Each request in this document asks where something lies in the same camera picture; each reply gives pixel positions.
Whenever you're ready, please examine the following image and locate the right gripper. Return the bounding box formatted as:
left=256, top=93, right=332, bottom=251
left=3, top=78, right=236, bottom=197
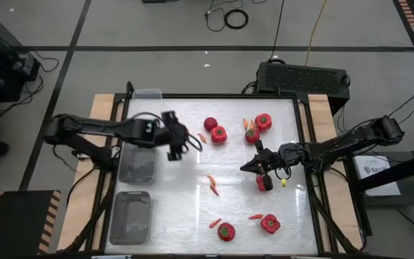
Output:
left=240, top=140, right=307, bottom=192

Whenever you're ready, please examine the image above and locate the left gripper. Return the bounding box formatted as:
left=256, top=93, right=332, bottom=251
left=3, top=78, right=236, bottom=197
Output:
left=152, top=110, right=190, bottom=161

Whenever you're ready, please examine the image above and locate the clear plastic container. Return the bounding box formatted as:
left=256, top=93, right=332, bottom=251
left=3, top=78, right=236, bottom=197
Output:
left=131, top=88, right=164, bottom=130

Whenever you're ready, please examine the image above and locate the wooden table board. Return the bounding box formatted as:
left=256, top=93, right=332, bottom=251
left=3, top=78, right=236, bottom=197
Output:
left=56, top=94, right=126, bottom=252
left=298, top=94, right=364, bottom=253

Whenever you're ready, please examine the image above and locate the black perforated computer case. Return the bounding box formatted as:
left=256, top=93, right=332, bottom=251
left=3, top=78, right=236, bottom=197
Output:
left=256, top=61, right=351, bottom=116

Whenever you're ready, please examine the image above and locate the white labelled box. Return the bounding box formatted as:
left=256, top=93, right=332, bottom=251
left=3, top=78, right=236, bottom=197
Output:
left=352, top=154, right=402, bottom=198

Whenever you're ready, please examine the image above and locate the black metal stand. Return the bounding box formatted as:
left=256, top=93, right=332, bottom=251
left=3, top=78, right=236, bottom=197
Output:
left=343, top=149, right=414, bottom=240

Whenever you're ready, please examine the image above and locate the black table frame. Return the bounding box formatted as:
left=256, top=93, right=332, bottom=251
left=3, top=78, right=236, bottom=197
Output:
left=84, top=81, right=368, bottom=259

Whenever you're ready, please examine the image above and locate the coiled black cable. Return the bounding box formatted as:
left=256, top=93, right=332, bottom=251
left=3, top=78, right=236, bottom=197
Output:
left=223, top=9, right=249, bottom=30

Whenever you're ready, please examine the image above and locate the thin black cable with plug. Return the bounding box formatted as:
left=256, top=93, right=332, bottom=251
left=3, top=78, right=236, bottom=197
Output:
left=203, top=0, right=246, bottom=32

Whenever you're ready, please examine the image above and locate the yellow cable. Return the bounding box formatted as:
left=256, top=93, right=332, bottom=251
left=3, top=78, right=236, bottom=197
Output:
left=304, top=0, right=328, bottom=67

